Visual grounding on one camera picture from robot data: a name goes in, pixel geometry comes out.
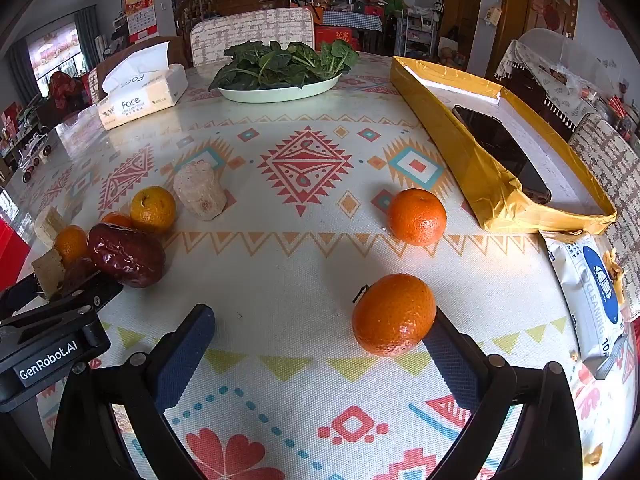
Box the yellow cardboard box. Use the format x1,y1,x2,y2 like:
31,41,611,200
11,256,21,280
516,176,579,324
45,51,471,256
389,56,618,235

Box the toy car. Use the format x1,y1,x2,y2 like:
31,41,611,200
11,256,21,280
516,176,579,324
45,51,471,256
17,130,57,183

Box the red date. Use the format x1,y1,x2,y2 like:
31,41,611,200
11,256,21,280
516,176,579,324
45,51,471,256
87,223,167,289

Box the round beige rice cake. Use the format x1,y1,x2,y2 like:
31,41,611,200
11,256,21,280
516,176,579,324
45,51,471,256
173,160,227,221

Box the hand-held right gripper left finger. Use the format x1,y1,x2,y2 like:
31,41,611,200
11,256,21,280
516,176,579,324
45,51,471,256
50,304,217,480

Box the white tissue box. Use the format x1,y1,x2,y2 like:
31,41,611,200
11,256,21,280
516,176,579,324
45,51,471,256
96,41,189,131

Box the green spinach leaves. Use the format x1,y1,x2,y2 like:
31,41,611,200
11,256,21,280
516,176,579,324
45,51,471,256
208,39,360,92

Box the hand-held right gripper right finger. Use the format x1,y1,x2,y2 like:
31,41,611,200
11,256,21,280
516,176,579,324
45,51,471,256
422,305,585,480

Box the tan square cake piece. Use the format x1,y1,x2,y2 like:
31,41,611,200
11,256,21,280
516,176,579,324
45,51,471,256
31,250,66,301
35,205,66,249

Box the cabinet with white fringed cloth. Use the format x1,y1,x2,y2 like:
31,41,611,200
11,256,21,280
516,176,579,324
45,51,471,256
494,27,618,143

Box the pale green oval plate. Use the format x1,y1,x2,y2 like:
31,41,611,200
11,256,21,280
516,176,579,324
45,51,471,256
217,73,343,104

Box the black smartphone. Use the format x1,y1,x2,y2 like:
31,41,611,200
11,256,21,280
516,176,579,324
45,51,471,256
451,104,552,205

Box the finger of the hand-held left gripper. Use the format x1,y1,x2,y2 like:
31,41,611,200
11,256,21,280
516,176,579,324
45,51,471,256
59,259,125,307

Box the red wall calendar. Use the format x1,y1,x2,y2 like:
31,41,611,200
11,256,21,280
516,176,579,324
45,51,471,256
122,0,158,43

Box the white wet wipes pack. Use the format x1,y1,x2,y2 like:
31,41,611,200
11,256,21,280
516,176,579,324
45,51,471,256
542,230,636,380

